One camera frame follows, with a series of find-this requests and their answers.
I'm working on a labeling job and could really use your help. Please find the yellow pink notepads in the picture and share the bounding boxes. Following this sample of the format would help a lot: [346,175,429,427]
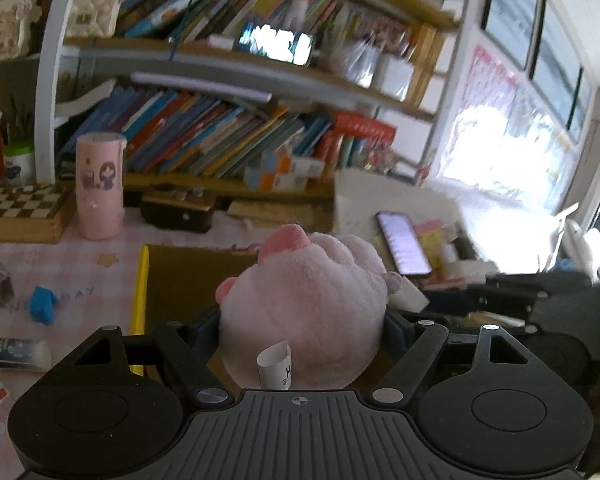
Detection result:
[415,219,462,272]

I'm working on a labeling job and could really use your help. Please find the pink cartoon print cup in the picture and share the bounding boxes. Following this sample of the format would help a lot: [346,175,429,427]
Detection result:
[75,132,127,241]

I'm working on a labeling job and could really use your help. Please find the red book box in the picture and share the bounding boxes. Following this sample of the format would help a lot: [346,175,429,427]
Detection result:
[332,112,397,144]

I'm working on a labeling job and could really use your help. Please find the pink wall calendar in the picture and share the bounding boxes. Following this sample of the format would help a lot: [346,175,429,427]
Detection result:
[455,45,523,128]

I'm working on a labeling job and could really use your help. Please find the white wooden bookshelf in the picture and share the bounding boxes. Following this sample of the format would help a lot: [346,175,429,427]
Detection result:
[35,0,476,201]

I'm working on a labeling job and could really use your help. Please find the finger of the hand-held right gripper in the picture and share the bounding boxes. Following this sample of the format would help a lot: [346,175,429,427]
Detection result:
[467,272,600,321]

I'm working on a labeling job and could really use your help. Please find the small black case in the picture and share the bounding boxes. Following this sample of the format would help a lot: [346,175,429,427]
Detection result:
[140,187,216,234]

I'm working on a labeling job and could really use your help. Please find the white jar green lid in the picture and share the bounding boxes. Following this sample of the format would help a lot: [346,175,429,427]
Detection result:
[5,141,36,183]

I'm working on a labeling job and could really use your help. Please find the white spray bottle dark label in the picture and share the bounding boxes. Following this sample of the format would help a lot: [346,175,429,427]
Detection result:
[0,336,52,372]

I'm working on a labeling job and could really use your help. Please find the pink plush toy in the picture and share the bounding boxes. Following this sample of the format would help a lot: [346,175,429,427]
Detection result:
[215,223,403,391]

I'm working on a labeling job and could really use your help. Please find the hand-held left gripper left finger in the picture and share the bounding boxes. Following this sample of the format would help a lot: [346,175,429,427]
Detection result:
[72,307,233,411]

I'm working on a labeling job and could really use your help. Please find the smartphone on stand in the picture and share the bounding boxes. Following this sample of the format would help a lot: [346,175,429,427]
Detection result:
[237,22,315,67]

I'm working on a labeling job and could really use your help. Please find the yellow cardboard box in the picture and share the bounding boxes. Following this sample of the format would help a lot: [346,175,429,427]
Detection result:
[130,244,381,391]

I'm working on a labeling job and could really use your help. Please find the blue foam piece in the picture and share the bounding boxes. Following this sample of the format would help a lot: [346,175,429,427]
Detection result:
[30,286,60,326]

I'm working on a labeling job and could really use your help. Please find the white handbag pearl handle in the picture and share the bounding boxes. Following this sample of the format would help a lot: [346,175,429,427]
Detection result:
[67,0,121,38]

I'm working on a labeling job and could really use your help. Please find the window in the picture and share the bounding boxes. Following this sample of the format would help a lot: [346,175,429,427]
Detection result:
[480,0,596,131]

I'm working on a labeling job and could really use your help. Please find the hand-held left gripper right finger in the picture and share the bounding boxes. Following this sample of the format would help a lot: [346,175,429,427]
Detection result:
[370,307,528,408]

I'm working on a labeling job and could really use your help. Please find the wooden chessboard box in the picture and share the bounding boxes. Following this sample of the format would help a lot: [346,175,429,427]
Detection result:
[0,181,77,245]

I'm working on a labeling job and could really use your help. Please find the smartphone with lit screen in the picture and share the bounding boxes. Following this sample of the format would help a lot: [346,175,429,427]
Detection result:
[375,211,435,278]

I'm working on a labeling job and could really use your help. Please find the orange white carton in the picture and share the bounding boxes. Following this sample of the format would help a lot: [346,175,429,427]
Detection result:
[245,152,326,191]

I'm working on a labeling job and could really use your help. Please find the row of colourful books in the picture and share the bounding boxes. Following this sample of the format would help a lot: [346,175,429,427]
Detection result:
[62,85,398,181]
[115,0,431,61]

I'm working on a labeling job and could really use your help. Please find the pink checked desktop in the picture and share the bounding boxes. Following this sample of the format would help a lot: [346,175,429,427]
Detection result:
[0,205,486,480]

